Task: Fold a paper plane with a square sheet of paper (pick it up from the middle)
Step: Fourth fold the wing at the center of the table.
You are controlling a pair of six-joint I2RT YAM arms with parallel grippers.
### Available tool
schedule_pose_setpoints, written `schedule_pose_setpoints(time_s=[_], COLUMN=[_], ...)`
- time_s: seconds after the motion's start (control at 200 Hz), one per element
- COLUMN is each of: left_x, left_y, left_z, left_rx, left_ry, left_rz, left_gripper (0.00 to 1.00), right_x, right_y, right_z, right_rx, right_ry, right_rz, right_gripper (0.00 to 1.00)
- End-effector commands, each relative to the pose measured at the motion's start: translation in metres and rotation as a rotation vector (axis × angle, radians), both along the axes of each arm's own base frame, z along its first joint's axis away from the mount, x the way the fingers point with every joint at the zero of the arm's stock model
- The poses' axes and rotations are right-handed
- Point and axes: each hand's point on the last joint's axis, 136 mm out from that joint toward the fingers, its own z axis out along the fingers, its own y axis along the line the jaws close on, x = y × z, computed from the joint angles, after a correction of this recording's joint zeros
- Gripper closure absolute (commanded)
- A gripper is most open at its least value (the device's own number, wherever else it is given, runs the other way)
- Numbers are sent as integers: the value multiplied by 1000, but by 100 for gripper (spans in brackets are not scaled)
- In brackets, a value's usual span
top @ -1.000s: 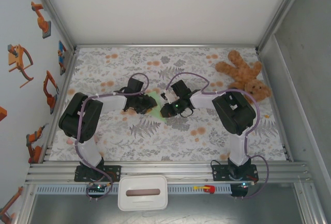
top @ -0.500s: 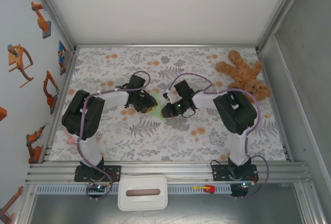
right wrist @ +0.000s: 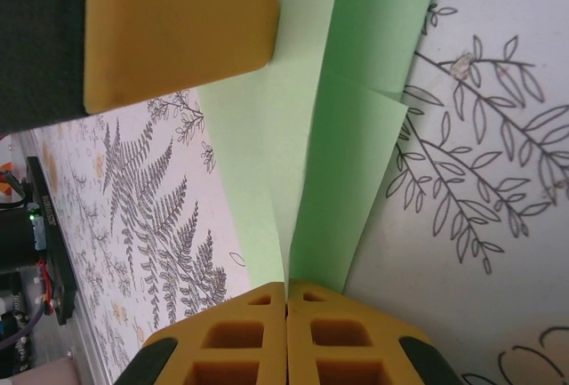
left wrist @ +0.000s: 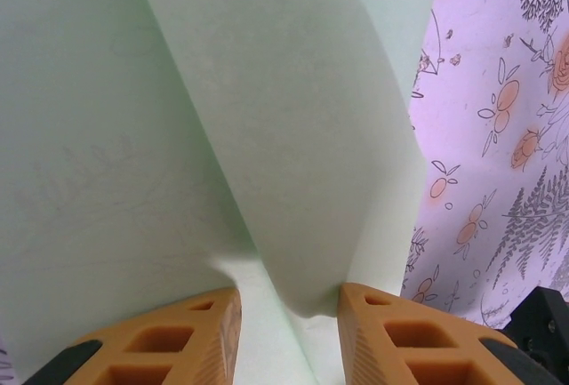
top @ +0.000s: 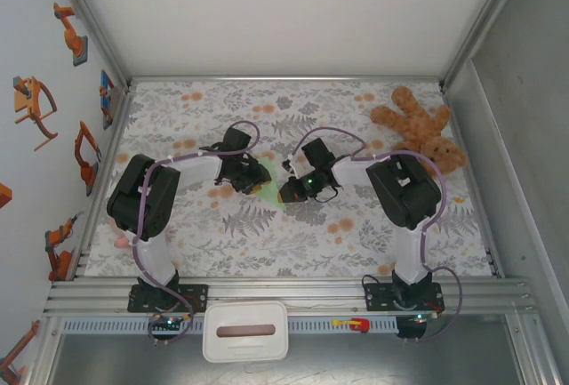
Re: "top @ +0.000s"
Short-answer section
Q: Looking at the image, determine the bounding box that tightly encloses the green paper sheet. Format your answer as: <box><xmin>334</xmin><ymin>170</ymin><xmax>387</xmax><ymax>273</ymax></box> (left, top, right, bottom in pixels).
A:
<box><xmin>252</xmin><ymin>156</ymin><xmax>289</xmax><ymax>213</ymax></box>

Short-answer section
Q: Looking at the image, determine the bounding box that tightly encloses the floral tablecloth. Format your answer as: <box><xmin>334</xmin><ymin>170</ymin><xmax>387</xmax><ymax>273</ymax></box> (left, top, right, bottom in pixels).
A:
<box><xmin>84</xmin><ymin>80</ymin><xmax>493</xmax><ymax>278</ymax></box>

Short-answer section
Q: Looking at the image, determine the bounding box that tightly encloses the brown teddy bear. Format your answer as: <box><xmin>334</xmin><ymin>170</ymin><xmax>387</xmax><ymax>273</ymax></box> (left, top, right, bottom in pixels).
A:
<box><xmin>370</xmin><ymin>85</ymin><xmax>469</xmax><ymax>177</ymax></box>

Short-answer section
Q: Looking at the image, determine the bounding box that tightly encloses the white tissue box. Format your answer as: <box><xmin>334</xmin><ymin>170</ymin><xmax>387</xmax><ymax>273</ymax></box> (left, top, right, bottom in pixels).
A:
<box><xmin>202</xmin><ymin>300</ymin><xmax>290</xmax><ymax>363</ymax></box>

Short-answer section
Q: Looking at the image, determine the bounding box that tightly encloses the pink plush toy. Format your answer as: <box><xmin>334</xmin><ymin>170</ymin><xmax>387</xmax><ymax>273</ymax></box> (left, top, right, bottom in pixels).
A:
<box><xmin>108</xmin><ymin>220</ymin><xmax>134</xmax><ymax>251</ymax></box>

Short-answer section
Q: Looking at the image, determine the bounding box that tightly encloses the small red yellow object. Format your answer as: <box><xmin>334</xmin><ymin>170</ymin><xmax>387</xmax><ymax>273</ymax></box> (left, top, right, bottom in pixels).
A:
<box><xmin>333</xmin><ymin>316</ymin><xmax>372</xmax><ymax>334</ymax></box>

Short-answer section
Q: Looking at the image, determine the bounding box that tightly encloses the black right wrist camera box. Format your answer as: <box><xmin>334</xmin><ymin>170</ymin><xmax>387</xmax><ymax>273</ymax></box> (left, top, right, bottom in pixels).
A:
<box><xmin>301</xmin><ymin>137</ymin><xmax>338</xmax><ymax>169</ymax></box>

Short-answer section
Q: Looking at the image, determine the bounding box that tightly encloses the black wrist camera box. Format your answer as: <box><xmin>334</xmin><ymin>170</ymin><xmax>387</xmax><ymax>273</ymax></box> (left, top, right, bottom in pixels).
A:
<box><xmin>301</xmin><ymin>137</ymin><xmax>338</xmax><ymax>169</ymax></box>
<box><xmin>222</xmin><ymin>125</ymin><xmax>252</xmax><ymax>154</ymax></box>

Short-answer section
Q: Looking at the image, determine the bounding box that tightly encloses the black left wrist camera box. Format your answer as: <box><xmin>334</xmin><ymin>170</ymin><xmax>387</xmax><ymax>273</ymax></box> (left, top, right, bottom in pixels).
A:
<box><xmin>222</xmin><ymin>125</ymin><xmax>252</xmax><ymax>154</ymax></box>

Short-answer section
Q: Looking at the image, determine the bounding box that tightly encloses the aluminium frame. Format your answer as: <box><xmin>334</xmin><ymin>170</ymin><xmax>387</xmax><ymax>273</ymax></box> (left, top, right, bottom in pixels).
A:
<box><xmin>42</xmin><ymin>0</ymin><xmax>565</xmax><ymax>385</ymax></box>

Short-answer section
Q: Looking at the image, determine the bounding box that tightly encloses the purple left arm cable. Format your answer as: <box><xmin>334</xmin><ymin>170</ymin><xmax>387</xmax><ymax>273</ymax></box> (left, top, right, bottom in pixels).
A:
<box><xmin>132</xmin><ymin>120</ymin><xmax>261</xmax><ymax>346</ymax></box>

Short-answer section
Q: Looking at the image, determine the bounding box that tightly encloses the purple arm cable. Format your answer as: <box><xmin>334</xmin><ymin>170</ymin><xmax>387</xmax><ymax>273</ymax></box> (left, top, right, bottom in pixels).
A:
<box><xmin>132</xmin><ymin>120</ymin><xmax>261</xmax><ymax>346</ymax></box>
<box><xmin>288</xmin><ymin>126</ymin><xmax>466</xmax><ymax>344</ymax></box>

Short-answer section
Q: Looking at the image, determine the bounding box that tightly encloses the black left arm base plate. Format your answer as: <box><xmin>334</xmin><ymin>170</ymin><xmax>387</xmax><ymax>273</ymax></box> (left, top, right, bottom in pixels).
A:
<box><xmin>127</xmin><ymin>284</ymin><xmax>210</xmax><ymax>314</ymax></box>

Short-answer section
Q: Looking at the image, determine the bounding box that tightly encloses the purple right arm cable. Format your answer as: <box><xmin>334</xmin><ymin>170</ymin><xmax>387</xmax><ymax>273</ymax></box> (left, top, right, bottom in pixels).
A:
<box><xmin>288</xmin><ymin>126</ymin><xmax>466</xmax><ymax>344</ymax></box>

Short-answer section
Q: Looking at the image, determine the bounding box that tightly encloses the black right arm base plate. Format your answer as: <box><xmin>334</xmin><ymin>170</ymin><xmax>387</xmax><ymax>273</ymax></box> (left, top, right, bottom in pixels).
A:
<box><xmin>364</xmin><ymin>282</ymin><xmax>445</xmax><ymax>313</ymax></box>

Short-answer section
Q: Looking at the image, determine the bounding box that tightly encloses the grey slotted cable tray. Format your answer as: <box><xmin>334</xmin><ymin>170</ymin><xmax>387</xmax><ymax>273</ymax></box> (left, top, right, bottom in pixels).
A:
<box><xmin>60</xmin><ymin>317</ymin><xmax>399</xmax><ymax>334</ymax></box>

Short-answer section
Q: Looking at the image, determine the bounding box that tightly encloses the blue orange wall sticker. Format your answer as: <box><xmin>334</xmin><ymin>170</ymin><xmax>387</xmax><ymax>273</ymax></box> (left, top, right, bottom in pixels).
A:
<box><xmin>98</xmin><ymin>68</ymin><xmax>116</xmax><ymax>131</ymax></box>

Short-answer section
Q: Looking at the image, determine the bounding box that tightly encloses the orange gripper wall sticker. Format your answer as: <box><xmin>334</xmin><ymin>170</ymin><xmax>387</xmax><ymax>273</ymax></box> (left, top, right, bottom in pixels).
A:
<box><xmin>12</xmin><ymin>76</ymin><xmax>59</xmax><ymax>151</ymax></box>

